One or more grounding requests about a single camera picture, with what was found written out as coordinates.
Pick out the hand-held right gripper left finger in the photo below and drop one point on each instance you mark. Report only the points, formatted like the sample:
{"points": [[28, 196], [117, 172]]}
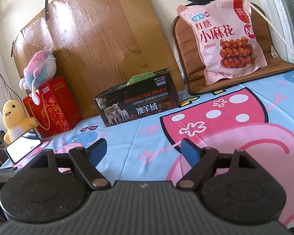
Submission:
{"points": [[100, 150]]}

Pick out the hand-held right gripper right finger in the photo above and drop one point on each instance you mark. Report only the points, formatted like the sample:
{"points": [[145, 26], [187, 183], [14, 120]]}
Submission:
{"points": [[188, 151]]}

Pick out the black printed cardboard box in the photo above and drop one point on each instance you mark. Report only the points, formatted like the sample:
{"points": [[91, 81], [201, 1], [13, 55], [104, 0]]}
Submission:
{"points": [[137, 107]]}

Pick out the light green snack packet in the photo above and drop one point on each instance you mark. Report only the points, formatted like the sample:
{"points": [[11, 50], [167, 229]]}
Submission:
{"points": [[142, 78]]}

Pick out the cartoon printed bedsheet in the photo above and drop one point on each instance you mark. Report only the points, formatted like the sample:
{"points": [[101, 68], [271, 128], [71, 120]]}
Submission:
{"points": [[235, 132]]}

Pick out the smartphone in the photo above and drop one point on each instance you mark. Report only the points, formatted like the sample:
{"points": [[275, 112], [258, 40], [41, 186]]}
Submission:
{"points": [[23, 145]]}

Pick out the red gift bag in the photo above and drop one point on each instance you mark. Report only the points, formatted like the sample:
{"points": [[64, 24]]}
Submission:
{"points": [[61, 107]]}

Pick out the yellow duck plush toy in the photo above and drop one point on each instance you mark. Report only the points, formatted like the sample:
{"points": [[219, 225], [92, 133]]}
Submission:
{"points": [[13, 117]]}

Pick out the brown seat cushion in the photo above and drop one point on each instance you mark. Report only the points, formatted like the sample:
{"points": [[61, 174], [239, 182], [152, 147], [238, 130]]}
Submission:
{"points": [[188, 61]]}

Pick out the pink and blue plush toy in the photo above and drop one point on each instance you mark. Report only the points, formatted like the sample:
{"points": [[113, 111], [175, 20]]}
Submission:
{"points": [[41, 66]]}

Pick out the large pink snack bag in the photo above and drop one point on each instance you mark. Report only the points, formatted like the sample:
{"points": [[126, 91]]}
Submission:
{"points": [[223, 41]]}

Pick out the wooden board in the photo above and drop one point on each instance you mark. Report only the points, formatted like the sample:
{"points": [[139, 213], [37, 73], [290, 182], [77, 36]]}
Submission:
{"points": [[100, 29]]}

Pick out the black tape strip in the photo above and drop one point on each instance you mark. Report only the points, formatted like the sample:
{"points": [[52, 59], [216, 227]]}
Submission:
{"points": [[47, 8]]}

